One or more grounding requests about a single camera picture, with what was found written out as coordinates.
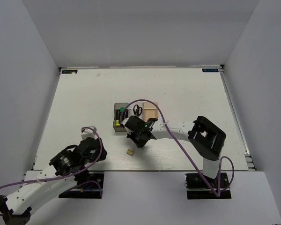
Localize black handled scissors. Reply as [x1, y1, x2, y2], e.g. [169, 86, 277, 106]
[133, 104, 143, 117]

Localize yellow highlighter marker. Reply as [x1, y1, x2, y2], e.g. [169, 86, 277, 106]
[114, 109, 121, 127]

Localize green highlighter marker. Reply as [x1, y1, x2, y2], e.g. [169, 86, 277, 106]
[119, 107, 128, 119]

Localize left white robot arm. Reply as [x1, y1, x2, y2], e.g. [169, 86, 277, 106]
[0, 137, 107, 225]

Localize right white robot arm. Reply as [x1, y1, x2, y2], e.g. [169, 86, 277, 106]
[121, 116, 226, 187]

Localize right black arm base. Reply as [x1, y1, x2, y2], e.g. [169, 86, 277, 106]
[185, 172, 232, 200]

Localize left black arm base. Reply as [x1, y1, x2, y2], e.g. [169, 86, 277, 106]
[58, 172, 104, 199]

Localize clear transparent container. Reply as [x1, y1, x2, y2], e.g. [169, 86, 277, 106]
[128, 103, 143, 118]

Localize orange transparent container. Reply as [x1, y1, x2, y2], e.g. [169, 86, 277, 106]
[143, 102, 158, 121]

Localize grey transparent container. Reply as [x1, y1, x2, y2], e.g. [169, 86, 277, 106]
[113, 102, 129, 132]

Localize left blue table label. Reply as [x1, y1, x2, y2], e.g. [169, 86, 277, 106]
[61, 70, 78, 74]

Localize blue table label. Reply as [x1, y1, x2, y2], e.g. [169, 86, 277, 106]
[202, 68, 219, 73]
[61, 70, 78, 74]

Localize right blue table label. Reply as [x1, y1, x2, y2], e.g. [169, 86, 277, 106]
[202, 68, 219, 73]

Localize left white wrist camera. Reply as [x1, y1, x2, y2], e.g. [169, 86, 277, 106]
[81, 126, 97, 140]

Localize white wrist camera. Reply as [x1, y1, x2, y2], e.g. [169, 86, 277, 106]
[81, 126, 97, 140]
[121, 118, 129, 128]

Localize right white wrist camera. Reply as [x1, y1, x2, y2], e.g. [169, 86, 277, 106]
[121, 118, 129, 128]

